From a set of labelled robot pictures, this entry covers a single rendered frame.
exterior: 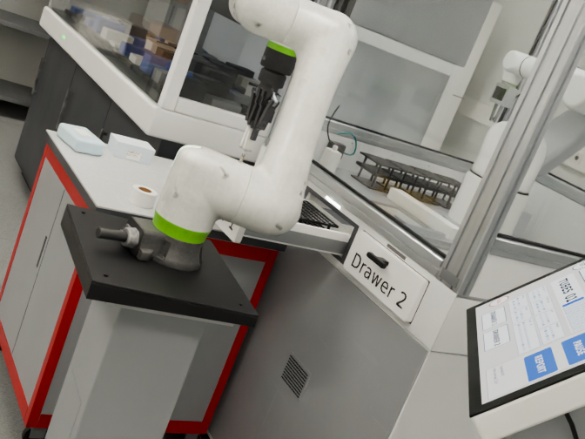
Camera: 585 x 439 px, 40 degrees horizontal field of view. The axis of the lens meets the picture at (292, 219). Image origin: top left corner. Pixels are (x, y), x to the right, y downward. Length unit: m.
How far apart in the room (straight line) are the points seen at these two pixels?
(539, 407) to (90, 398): 0.98
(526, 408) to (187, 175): 0.84
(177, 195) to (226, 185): 0.11
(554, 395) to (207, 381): 1.47
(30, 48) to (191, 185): 4.56
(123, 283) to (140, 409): 0.38
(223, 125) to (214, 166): 1.26
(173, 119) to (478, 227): 1.35
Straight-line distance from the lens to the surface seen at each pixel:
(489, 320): 1.54
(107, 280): 1.55
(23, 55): 6.16
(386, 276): 1.97
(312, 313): 2.22
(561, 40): 1.79
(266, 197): 1.68
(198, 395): 2.50
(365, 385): 2.02
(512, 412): 1.19
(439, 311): 1.85
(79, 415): 1.84
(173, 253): 1.71
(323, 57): 1.79
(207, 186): 1.66
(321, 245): 2.10
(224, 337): 2.41
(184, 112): 2.84
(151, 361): 1.78
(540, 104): 1.77
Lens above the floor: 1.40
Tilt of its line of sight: 14 degrees down
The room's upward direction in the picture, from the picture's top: 22 degrees clockwise
